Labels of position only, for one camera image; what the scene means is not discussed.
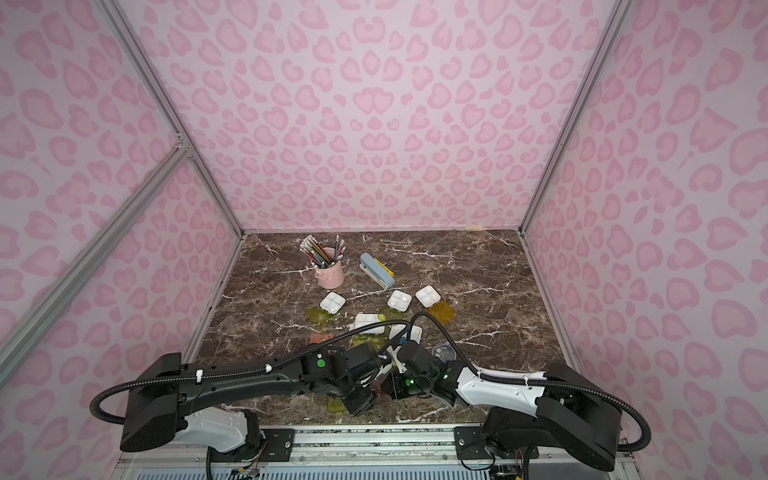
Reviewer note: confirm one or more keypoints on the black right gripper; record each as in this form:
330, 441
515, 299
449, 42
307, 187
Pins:
395, 384

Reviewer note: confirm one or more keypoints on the aluminium front rail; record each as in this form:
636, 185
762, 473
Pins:
406, 451

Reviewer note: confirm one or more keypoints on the white pillbox green lid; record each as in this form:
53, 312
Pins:
376, 336
335, 406
403, 333
328, 307
397, 305

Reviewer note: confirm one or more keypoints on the white pillbox green lid back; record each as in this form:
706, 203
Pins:
397, 305

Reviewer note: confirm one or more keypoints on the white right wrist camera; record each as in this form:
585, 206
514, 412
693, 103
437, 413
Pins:
393, 365

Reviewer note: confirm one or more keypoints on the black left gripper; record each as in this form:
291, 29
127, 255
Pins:
362, 393

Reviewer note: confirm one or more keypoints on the coloured pencils bundle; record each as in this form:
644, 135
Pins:
321, 256

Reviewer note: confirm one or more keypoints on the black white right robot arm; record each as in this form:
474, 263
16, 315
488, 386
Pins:
520, 414

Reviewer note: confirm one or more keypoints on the blue grey stapler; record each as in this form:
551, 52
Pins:
376, 271

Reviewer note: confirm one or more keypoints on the white pillbox green lid front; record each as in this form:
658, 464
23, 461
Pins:
335, 406

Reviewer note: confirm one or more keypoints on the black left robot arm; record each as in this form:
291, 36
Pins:
169, 392

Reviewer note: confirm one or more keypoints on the pink pencil cup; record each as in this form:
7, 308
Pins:
331, 277

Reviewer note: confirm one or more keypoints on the white pillbox yellow lid far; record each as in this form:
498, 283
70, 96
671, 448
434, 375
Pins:
436, 305

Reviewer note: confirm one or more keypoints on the orange square pillbox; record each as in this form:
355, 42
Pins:
317, 338

